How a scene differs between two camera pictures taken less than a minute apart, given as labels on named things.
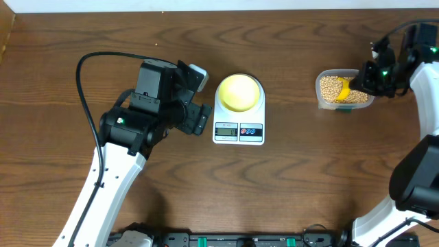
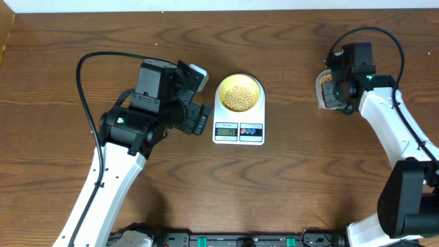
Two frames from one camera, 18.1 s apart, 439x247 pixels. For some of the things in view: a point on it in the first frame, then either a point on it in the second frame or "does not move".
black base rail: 311,238 does not move
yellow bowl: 239,92 does not move
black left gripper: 196,118 does not move
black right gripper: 363,81 to 330,101
